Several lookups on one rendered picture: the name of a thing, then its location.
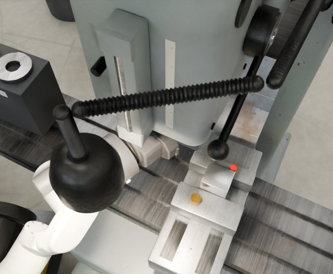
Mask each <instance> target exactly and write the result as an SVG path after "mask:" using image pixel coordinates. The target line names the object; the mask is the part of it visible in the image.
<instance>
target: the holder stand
mask: <svg viewBox="0 0 333 274"><path fill-rule="evenodd" d="M61 104H64V105H66V103H65V100H64V98H63V95H62V92H61V90H60V87H59V85H58V82H57V80H56V77H55V75H54V72H53V70H52V67H51V64H50V62H49V61H48V60H45V59H43V58H39V57H37V56H34V55H31V54H29V53H26V52H23V51H20V50H18V49H15V48H12V47H9V46H7V45H4V44H1V43H0V119H1V120H4V121H6V122H9V123H11V124H14V125H16V126H18V127H21V128H23V129H25V130H28V131H30V132H32V133H35V134H37V135H40V136H45V134H46V133H47V131H48V130H49V129H50V127H51V126H52V125H53V123H54V122H55V119H54V117H53V109H54V108H55V107H56V106H58V105H61Z"/></svg>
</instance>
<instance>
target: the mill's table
mask: <svg viewBox="0 0 333 274"><path fill-rule="evenodd" d="M73 118H74V120H75V123H76V125H77V128H78V131H79V133H93V134H96V135H98V136H100V137H104V136H105V135H107V134H108V133H113V134H115V135H116V136H117V134H116V126H117V125H118V120H117V117H116V116H115V115H112V114H110V113H109V114H108V115H106V114H104V115H103V116H102V115H100V114H99V116H96V115H95V116H94V117H92V116H90V117H89V118H88V117H86V118H84V119H78V118H75V117H74V116H73ZM63 139H64V138H63V136H62V134H61V132H60V130H59V127H58V125H57V123H56V121H55V122H54V123H53V125H52V126H51V127H50V129H49V130H48V131H47V133H46V134H45V136H40V135H37V134H35V133H32V132H30V131H28V130H25V129H23V128H21V127H18V126H16V125H14V124H11V123H9V122H6V121H4V120H1V119H0V155H1V156H3V157H5V158H7V159H9V160H11V161H13V162H15V163H17V164H19V165H21V166H22V167H24V168H26V169H28V170H30V171H32V172H34V173H35V172H36V170H37V169H38V168H39V167H40V166H41V165H42V164H43V163H45V162H47V161H50V160H51V155H52V152H53V150H54V149H55V147H56V146H57V145H58V144H59V143H60V142H61V141H62V140H63ZM178 148H179V155H178V156H173V157H172V158H170V159H165V158H162V157H159V158H158V159H157V160H155V161H154V162H153V163H152V164H150V165H149V166H148V167H143V166H142V165H141V164H140V163H139V164H138V166H139V172H138V173H137V174H136V175H134V176H133V177H132V178H130V180H131V181H130V182H129V183H126V182H125V184H124V188H123V190H122V193H121V195H120V196H119V198H118V199H117V200H116V201H115V202H114V203H113V204H112V205H111V206H109V207H108V208H106V209H107V210H109V211H111V212H113V213H114V214H116V215H119V216H121V217H123V218H124V219H126V220H129V221H131V222H133V223H135V224H136V225H138V226H141V227H143V228H144V229H146V230H148V231H150V232H152V233H154V234H156V235H159V233H160V231H161V229H162V227H163V225H164V223H165V220H166V218H167V216H168V213H169V211H170V203H171V201H172V198H173V196H174V194H175V192H176V190H177V188H178V186H179V184H180V182H183V181H184V179H185V177H186V174H187V172H188V170H189V163H190V160H191V158H192V156H193V153H194V151H195V150H193V149H191V148H189V147H186V146H184V145H181V144H179V143H178ZM223 269H225V270H227V271H229V272H231V273H233V274H333V210H331V209H329V208H326V207H324V206H322V205H320V204H317V203H314V202H312V201H310V200H308V199H305V198H303V197H301V196H299V195H296V194H294V193H292V192H289V191H287V190H285V189H283V188H280V187H278V186H276V185H274V184H271V183H268V182H266V181H265V180H262V179H259V178H257V177H255V180H254V182H253V185H252V187H251V189H250V191H249V194H248V196H247V199H246V202H245V205H244V211H243V213H242V217H241V219H240V222H239V225H238V228H237V231H236V232H235V234H234V236H233V239H232V242H231V245H230V248H229V251H228V253H227V256H226V259H225V262H224V265H223Z"/></svg>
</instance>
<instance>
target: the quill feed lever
mask: <svg viewBox="0 0 333 274"><path fill-rule="evenodd" d="M280 18H281V13H280V9H278V8H275V7H271V6H269V5H266V4H263V5H262V6H259V7H258V8H257V10H256V11H255V13H254V15H253V18H252V20H251V22H250V25H249V28H248V30H247V33H246V36H245V39H244V43H243V51H244V54H245V55H248V56H250V57H253V61H252V63H251V65H250V67H249V70H248V72H247V74H246V76H245V77H246V78H247V77H248V76H249V77H251V76H254V75H256V74H257V71H258V69H259V67H260V64H261V62H262V60H263V58H264V57H265V55H266V53H267V51H268V49H269V47H270V45H272V43H273V41H274V39H275V37H276V34H277V32H278V25H279V22H280ZM247 94H248V93H247ZM247 94H245V93H243V94H242V95H241V94H239V95H237V97H236V100H235V102H234V104H233V106H232V109H231V111H230V113H229V116H228V118H227V120H226V122H225V125H224V127H223V130H222V131H221V134H220V136H219V139H215V140H213V141H211V142H210V143H209V145H208V147H207V154H208V156H209V157H210V158H211V159H212V160H214V161H222V160H224V159H226V158H227V156H228V154H229V151H230V150H229V146H228V144H227V143H226V142H227V140H228V138H229V136H230V133H231V131H232V129H233V126H234V124H235V122H236V119H237V117H238V115H239V112H240V110H241V108H242V106H243V103H244V101H245V99H246V97H247Z"/></svg>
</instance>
